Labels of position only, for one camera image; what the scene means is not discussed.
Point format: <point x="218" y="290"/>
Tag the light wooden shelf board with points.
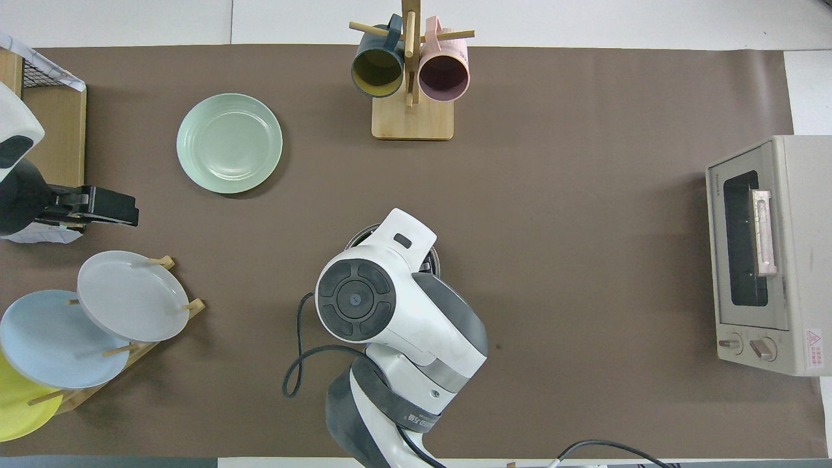
<point x="10" y="71"/>

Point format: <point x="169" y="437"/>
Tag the yellow plate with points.
<point x="19" y="409"/>

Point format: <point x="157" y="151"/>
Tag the dark wooden shelf board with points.
<point x="62" y="143"/>

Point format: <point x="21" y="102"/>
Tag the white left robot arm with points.
<point x="16" y="120"/>

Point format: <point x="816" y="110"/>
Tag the beige toaster oven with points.
<point x="799" y="260"/>

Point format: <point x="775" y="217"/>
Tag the dark teal mug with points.
<point x="377" y="71"/>

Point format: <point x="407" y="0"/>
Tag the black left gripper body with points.
<point x="23" y="195"/>

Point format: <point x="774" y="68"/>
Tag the light blue plate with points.
<point x="52" y="344"/>

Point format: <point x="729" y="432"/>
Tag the grey plate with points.
<point x="130" y="296"/>

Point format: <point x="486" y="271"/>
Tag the brown table mat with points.
<point x="552" y="292"/>

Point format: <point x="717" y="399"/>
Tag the wooden plate rack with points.
<point x="78" y="396"/>

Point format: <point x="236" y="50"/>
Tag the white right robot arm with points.
<point x="403" y="325"/>

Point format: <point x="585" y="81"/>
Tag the white checked cloth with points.
<point x="39" y="237"/>
<point x="71" y="81"/>

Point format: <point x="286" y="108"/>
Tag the glass lid with blue knob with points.
<point x="361" y="238"/>

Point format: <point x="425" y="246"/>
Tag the mint green plate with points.
<point x="227" y="143"/>

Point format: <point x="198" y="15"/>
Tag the pink ribbed mug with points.
<point x="444" y="75"/>

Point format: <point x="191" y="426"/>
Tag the wooden mug tree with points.
<point x="413" y="123"/>

